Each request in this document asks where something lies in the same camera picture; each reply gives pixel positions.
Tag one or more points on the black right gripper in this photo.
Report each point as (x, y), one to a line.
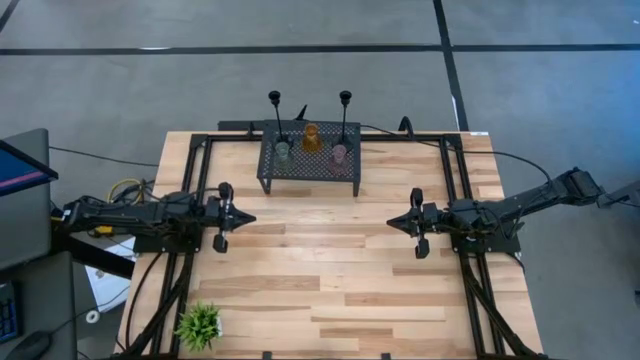
(427, 217)

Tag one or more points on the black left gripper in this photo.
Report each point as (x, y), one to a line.
(222, 215)

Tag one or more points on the pink ribbed glass candle holder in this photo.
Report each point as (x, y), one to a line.
(339, 157)

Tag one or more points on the amber ribbed glass candle holder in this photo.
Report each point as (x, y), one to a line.
(312, 140)

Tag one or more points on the tall black metal candlestick holder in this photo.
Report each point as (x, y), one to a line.
(344, 112)
(276, 112)

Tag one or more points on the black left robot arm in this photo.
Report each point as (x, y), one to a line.
(125, 215)

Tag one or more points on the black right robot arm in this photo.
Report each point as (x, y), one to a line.
(525, 200)

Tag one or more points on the black perforated metal shelf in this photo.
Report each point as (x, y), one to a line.
(310, 167)

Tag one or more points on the green plant in white pot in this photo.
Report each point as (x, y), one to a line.
(198, 327)

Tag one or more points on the white paper sheet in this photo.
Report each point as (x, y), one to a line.
(107, 287)

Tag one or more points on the white tape roll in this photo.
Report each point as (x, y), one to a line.
(92, 316)

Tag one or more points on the grey desk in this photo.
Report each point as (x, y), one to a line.
(30, 230)

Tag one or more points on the blue-screen computer monitor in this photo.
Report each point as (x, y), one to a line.
(22, 167)

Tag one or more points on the black computer keyboard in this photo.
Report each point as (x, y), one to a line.
(9, 312)

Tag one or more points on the black aluminium table frame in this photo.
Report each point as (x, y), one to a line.
(230, 137)

